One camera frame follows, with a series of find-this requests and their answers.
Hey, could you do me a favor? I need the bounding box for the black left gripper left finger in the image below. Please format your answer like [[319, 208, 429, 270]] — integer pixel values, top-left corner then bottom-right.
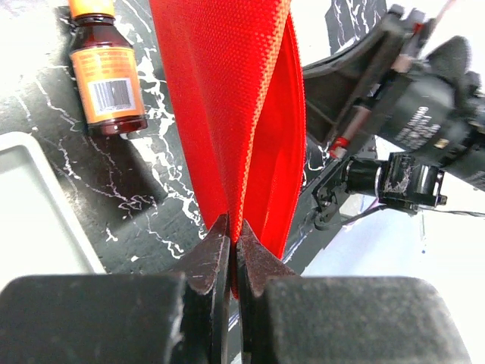
[[1, 215, 230, 363]]

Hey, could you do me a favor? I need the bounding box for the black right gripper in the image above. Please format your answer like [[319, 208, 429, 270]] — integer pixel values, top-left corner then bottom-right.
[[303, 5, 484, 189]]

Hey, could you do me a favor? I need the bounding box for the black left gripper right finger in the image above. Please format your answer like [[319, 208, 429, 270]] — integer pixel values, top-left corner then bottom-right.
[[235, 223, 471, 363]]

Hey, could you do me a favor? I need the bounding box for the red first aid pouch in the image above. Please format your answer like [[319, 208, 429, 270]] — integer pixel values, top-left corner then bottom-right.
[[148, 0, 307, 297]]

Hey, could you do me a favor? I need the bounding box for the brown medicine bottle orange cap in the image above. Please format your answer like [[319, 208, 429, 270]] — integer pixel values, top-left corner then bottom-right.
[[69, 1, 148, 136]]

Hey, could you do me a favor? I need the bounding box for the grey plastic tray insert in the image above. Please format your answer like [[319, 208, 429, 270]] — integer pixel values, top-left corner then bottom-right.
[[1, 132, 105, 287]]

